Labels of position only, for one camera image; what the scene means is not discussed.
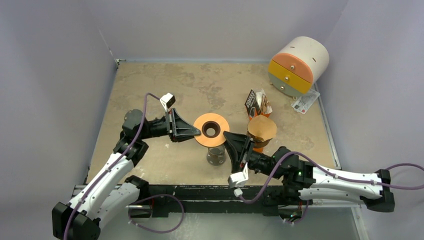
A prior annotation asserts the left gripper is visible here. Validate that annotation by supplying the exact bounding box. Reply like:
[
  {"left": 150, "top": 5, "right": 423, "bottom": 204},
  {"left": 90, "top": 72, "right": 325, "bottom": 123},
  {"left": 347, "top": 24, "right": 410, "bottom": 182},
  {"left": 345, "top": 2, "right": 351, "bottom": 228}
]
[{"left": 138, "top": 107, "right": 200, "bottom": 142}]

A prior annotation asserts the light bamboo dripper stand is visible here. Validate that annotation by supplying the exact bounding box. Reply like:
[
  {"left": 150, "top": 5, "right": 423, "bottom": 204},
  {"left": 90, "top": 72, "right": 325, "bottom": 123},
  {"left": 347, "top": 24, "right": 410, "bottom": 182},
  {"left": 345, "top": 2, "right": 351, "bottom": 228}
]
[{"left": 193, "top": 112, "right": 230, "bottom": 148}]

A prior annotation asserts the orange glass carafe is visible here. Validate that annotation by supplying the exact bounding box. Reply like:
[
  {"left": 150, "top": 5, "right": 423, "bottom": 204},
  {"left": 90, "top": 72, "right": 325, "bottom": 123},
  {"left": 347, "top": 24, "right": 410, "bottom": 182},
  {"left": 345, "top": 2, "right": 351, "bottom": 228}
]
[{"left": 253, "top": 147, "right": 264, "bottom": 153}]

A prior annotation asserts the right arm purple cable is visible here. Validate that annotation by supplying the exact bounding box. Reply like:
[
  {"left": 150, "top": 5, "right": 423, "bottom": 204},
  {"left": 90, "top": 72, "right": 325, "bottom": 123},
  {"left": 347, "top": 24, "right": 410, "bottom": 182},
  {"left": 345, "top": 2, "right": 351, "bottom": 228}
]
[{"left": 236, "top": 151, "right": 424, "bottom": 205}]

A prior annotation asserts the paper leaflet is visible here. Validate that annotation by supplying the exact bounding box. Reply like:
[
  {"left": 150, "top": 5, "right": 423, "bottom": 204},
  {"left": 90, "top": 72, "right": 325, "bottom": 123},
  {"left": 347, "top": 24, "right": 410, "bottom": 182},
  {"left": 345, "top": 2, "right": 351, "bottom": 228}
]
[{"left": 291, "top": 89, "right": 321, "bottom": 114}]

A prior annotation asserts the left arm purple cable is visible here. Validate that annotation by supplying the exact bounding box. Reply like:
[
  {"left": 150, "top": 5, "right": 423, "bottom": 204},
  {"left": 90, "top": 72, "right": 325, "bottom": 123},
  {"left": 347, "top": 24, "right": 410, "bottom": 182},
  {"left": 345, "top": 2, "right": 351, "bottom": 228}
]
[{"left": 62, "top": 92, "right": 162, "bottom": 240}]

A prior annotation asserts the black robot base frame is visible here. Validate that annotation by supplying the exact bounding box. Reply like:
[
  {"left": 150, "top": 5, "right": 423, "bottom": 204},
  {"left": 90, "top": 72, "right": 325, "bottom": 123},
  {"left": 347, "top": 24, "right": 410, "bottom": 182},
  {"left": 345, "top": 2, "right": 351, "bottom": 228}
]
[{"left": 128, "top": 184, "right": 313, "bottom": 220}]

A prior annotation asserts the round drawer organizer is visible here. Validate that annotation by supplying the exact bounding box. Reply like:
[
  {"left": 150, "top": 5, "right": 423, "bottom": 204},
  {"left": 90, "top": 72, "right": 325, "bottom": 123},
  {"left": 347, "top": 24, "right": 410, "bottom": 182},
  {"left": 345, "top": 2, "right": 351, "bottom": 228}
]
[{"left": 268, "top": 36, "right": 330, "bottom": 98}]

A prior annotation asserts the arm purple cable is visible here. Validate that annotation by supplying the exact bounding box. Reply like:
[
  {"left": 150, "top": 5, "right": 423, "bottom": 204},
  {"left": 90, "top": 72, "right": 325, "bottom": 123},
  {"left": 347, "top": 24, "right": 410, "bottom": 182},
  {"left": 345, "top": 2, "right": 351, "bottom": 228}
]
[
  {"left": 62, "top": 92, "right": 162, "bottom": 240},
  {"left": 236, "top": 151, "right": 424, "bottom": 205}
]

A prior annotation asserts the coffee paper filter box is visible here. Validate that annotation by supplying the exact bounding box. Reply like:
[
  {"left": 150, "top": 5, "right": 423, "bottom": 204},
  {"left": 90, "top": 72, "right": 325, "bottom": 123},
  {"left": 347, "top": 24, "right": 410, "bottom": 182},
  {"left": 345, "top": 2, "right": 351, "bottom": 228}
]
[{"left": 244, "top": 88, "right": 273, "bottom": 120}]

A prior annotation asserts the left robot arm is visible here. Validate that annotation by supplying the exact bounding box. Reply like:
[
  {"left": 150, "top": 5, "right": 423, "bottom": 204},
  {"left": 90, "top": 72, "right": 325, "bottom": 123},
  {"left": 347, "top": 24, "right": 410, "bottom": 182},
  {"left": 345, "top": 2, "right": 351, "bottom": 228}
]
[{"left": 52, "top": 108, "right": 201, "bottom": 240}]

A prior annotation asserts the grey glass carafe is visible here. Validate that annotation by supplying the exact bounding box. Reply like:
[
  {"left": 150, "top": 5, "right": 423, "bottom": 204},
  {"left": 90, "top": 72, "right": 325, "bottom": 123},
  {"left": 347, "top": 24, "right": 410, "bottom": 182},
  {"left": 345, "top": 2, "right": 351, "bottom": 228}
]
[{"left": 206, "top": 145, "right": 226, "bottom": 166}]

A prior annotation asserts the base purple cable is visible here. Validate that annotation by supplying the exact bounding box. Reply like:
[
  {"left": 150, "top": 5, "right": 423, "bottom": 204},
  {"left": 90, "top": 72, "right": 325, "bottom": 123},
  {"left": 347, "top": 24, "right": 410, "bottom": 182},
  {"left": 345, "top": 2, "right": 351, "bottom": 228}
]
[{"left": 127, "top": 194, "right": 185, "bottom": 235}]

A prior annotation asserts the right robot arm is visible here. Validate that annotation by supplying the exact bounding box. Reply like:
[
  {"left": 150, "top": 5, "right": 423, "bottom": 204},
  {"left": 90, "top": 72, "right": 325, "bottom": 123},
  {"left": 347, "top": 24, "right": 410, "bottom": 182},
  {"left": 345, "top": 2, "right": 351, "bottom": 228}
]
[{"left": 223, "top": 131, "right": 396, "bottom": 213}]

